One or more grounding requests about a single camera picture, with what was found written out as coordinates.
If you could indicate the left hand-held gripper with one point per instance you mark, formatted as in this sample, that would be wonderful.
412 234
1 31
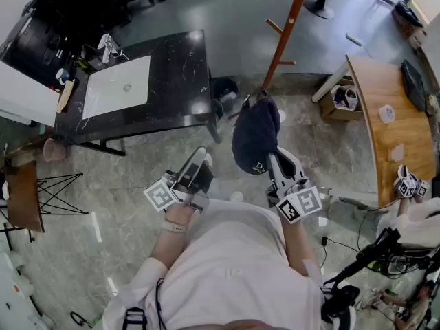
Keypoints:
161 195

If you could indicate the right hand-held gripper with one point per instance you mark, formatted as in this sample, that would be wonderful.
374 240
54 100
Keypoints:
302 203

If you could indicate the dark navy cap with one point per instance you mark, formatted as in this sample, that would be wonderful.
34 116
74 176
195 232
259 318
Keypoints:
254 132

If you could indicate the brown wooden coat rack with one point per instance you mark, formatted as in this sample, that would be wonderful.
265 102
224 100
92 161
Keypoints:
287 36

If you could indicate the person's right forearm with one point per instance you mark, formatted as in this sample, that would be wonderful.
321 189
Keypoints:
299 246

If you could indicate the person's left forearm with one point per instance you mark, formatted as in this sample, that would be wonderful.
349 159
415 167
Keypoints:
168 249

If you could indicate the person's white shoe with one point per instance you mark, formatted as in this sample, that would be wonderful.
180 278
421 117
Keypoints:
208 158

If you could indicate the pale pink wristwatch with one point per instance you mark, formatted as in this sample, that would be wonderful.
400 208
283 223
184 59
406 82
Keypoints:
173 227

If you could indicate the cardboard box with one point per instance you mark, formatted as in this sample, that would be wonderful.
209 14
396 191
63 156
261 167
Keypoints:
335 112

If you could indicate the person's white shirt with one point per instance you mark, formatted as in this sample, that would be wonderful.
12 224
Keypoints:
223 253

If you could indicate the black trash bin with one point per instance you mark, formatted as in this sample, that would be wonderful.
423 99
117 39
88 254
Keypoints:
223 88

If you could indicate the black marble sink table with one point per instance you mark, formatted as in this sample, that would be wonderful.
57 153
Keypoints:
178 81

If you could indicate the white plastic bag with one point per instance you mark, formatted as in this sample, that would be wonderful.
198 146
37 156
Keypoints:
350 96

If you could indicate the white sink basin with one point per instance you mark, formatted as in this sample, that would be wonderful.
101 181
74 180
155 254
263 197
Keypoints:
110 105

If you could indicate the white paper note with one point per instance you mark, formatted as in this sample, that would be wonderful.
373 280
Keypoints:
398 153

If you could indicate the white tape roll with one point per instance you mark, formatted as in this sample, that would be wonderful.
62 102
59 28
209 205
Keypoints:
387 113

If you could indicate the curved wooden desk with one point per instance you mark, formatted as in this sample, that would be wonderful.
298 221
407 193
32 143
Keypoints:
378 88

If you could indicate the black green device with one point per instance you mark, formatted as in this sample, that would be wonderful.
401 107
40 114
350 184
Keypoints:
378 263

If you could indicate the pink plastic cup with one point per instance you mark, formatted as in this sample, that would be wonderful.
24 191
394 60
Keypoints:
54 150

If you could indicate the white power strip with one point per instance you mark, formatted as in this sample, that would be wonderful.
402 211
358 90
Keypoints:
354 39

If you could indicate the light wooden block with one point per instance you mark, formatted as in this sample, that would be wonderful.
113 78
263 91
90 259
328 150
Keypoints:
65 96

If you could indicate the chrome faucet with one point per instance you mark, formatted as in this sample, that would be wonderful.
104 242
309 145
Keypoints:
106 48

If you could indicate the green packet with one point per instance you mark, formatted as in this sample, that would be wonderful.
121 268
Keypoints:
83 64

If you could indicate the blue white mug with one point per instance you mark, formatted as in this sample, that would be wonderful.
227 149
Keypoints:
63 76

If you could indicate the white cabinet top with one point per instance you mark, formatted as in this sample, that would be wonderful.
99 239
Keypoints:
24 95

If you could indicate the black padded bag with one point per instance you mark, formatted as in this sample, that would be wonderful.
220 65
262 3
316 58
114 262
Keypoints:
407 12

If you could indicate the black office chair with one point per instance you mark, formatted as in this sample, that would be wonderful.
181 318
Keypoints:
86 2

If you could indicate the black printer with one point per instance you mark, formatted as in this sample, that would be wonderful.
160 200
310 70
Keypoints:
34 46

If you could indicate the white appliance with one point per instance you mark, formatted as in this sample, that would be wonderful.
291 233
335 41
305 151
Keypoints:
13 287

